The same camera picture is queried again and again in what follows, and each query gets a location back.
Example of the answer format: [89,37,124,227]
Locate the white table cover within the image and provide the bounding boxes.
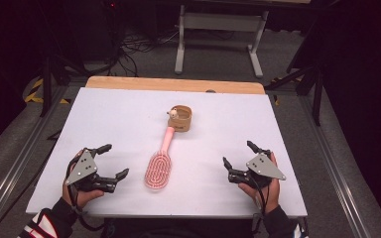
[25,86,309,219]

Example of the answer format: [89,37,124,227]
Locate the person's left hand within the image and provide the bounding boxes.
[62,149,105,209]

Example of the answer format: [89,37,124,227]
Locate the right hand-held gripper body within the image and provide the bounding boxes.
[227,148,288,190]

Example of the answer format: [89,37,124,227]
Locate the wooden cup with bear figure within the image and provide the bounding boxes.
[166,104,193,134]

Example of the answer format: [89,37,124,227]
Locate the pink hairbrush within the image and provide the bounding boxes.
[144,126,176,190]

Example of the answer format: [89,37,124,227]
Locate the yellow black hazard tape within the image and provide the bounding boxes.
[24,76,71,105]
[270,76,304,107]

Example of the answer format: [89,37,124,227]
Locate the left hand-held gripper cable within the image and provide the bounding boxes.
[64,155,106,232]

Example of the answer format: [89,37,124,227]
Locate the black tripod stand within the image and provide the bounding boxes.
[39,54,92,119]
[263,19,325,127]

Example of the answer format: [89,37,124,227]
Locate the person's right hand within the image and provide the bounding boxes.
[237,152,282,215]

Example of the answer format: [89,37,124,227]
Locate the bundle of black floor cables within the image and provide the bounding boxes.
[103,28,182,77]

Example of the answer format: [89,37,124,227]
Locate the hand-held gripper cable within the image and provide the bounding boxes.
[64,155,106,232]
[249,172,273,234]

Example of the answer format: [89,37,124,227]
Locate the grey metal desk frame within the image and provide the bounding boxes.
[174,2,270,79]

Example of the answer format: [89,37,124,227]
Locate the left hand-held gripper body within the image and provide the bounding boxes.
[64,147,118,194]

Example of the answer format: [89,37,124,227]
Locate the right hand-held gripper cable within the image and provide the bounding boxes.
[249,172,273,234]

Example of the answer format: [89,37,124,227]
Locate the aluminium floor rail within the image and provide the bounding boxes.
[0,84,68,238]
[298,94,375,238]

